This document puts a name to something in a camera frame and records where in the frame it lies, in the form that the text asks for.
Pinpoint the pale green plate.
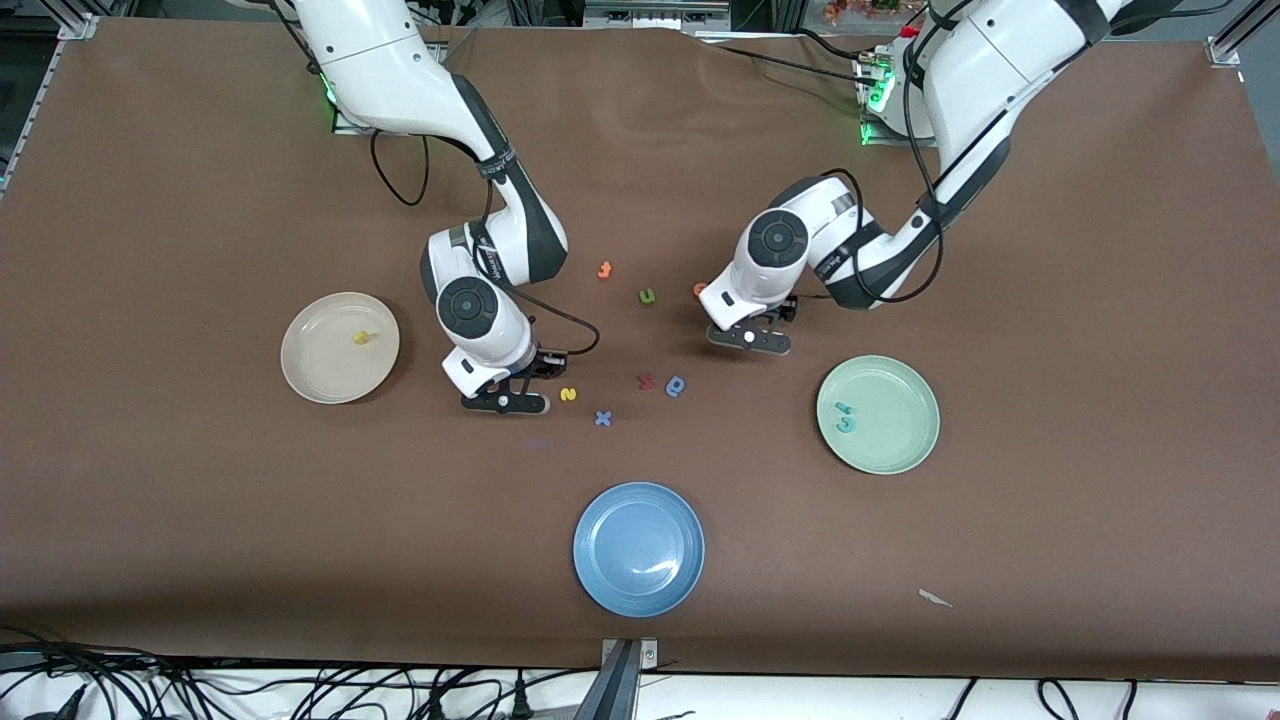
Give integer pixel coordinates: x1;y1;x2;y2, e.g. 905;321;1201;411
816;355;941;475

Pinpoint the brown table cover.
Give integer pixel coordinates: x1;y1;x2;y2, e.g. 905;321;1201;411
0;18;1280;683

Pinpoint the beige brown plate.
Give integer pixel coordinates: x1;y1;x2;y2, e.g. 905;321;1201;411
280;291;401;405

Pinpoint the blue plate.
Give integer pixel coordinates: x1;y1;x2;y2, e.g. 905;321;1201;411
572;481;706;619

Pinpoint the orange dried plant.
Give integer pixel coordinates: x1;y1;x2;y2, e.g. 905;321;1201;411
825;0;926;26

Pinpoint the grey metal device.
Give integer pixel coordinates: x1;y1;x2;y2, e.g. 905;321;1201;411
583;0;734;31

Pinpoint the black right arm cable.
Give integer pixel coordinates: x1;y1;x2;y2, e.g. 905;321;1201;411
368;125;602;357

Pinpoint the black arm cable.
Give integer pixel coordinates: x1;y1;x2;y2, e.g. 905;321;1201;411
790;30;949;306
368;125;602;357

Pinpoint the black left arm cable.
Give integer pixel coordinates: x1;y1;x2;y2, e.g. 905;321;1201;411
790;30;949;306

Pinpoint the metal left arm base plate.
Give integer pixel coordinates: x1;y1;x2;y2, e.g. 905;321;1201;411
858;55;941;149

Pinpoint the black base power cable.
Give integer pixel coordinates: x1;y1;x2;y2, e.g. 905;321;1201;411
700;28;886;89

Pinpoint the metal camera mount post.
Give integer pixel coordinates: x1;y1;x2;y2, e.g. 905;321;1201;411
573;637;661;720

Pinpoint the looped black cable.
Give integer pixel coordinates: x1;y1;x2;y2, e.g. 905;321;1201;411
1035;678;1081;720

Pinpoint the black cable tangle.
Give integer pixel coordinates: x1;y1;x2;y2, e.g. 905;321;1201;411
0;625;566;720

